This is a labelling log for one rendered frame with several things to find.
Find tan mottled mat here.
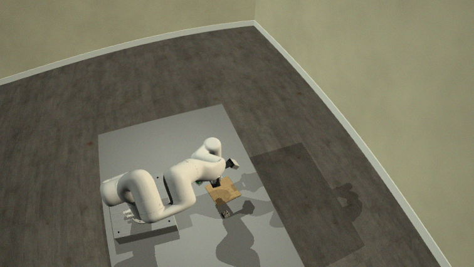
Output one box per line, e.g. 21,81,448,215
205,176,241,206

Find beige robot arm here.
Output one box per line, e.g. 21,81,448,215
100,137,239,224

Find white die with black pips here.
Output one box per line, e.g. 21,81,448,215
221,210,229,219

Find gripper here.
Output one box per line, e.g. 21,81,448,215
211,175,221,188

